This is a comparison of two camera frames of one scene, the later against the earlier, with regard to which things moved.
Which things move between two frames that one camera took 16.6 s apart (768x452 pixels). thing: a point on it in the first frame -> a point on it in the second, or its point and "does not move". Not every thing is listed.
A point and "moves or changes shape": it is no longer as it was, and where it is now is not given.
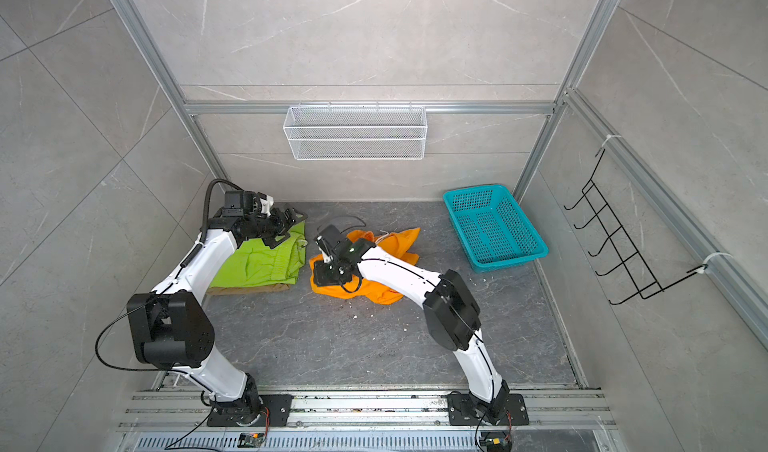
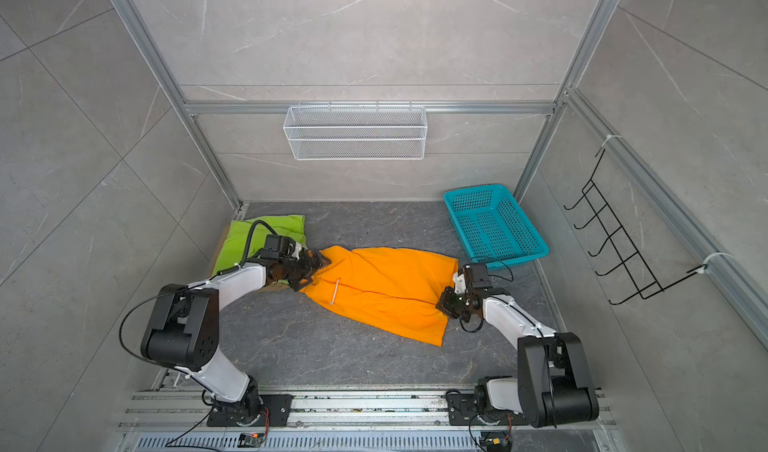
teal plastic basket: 491,228 does not move
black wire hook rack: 617,247 does not move
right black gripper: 321,277 -> 445,303
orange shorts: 400,244 moves or changes shape
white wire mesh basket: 347,133 does not move
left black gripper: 283,226 -> 310,268
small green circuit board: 250,439 does not move
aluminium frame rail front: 370,412 does not move
